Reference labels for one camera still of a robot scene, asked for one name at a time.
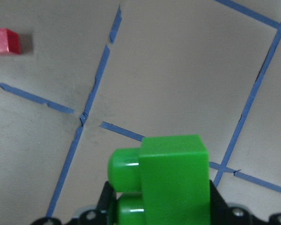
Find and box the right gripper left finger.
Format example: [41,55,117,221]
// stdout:
[29,180,118,225]

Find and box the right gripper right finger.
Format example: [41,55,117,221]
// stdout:
[209,180,281,225]

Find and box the green block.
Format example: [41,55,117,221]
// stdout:
[108,135,211,225]

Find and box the red block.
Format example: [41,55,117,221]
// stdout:
[0,28,21,55]

